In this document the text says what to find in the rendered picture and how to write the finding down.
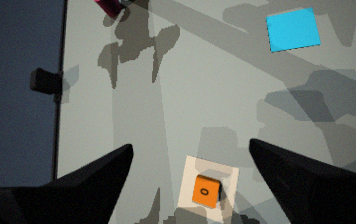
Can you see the orange block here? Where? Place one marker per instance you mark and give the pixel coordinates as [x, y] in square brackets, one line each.
[206, 190]

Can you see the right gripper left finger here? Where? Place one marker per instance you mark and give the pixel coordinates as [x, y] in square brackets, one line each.
[87, 195]

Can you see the pink-red cylinder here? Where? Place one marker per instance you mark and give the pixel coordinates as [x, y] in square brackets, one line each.
[111, 7]

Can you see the beige square pad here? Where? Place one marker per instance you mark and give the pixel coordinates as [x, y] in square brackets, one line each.
[228, 177]

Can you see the cyan rectangle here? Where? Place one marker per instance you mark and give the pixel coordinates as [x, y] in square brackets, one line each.
[292, 30]

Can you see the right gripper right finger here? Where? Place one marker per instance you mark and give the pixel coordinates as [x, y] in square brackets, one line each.
[309, 191]

